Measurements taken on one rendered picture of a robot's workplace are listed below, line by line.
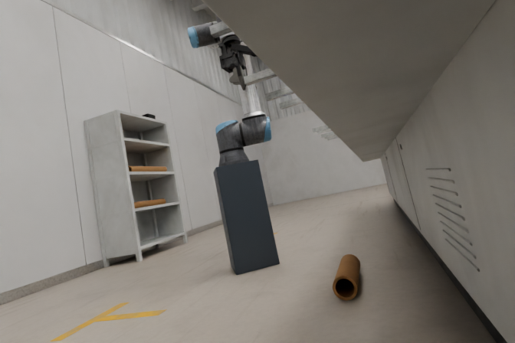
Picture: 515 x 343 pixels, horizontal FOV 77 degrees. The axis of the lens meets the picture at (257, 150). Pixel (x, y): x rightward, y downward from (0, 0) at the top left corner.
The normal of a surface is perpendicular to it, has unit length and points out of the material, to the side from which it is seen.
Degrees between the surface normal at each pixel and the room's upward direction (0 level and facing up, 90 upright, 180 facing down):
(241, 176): 90
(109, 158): 90
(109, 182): 90
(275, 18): 180
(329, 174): 90
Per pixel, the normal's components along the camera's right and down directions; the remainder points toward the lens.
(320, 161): -0.32, -0.07
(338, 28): 0.20, 0.97
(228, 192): 0.19, -0.17
